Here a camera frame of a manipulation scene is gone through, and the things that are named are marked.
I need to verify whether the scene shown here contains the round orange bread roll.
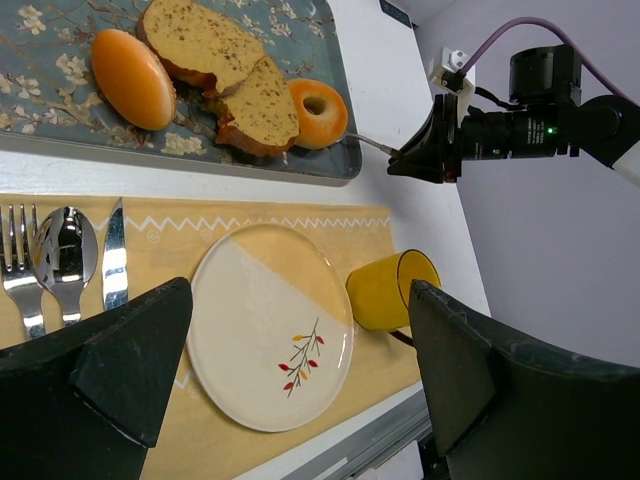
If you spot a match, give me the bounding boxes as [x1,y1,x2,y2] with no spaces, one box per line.
[90,29,176,131]

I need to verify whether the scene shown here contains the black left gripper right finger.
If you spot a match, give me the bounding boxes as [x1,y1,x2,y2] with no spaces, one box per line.
[409,280,639,479]

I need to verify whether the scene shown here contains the yellow mug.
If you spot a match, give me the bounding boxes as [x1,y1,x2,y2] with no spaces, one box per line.
[346,249,441,331]

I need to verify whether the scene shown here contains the silver knife pink handle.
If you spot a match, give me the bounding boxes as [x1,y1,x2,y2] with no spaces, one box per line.
[101,198,128,311]

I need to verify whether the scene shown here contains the blue label right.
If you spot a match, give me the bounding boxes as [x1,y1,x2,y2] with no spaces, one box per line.
[379,0,414,29]

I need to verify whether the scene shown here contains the silver fork pink handle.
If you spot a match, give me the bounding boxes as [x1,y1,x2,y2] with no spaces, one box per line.
[1,204,46,341]

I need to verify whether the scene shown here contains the white and yellow plate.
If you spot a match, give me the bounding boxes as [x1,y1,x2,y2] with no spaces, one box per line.
[186,223,354,432]

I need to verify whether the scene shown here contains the silver spoon pink handle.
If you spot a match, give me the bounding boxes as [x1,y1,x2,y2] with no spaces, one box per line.
[33,206,98,327]

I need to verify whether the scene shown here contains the large toasted bread slice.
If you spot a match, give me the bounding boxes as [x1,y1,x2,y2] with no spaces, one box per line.
[137,0,265,98]

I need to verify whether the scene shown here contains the aluminium table rail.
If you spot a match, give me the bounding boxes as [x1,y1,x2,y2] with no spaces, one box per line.
[239,394,436,480]

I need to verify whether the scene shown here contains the orange bagel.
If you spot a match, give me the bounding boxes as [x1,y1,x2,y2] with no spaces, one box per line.
[287,78,349,150]

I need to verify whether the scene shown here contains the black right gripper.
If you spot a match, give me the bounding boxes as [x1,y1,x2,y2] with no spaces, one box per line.
[387,94,514,183]

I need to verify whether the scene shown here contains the blue floral serving tray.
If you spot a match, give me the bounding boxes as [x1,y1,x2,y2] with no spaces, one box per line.
[1,1,362,182]

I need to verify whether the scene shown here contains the small toasted bread slice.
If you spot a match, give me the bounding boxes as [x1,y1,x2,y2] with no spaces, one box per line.
[205,56,300,157]

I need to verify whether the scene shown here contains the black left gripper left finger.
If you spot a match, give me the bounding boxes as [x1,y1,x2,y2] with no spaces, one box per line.
[1,277,193,479]

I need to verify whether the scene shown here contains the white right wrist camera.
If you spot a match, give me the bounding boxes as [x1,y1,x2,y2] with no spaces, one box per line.
[427,47,476,119]

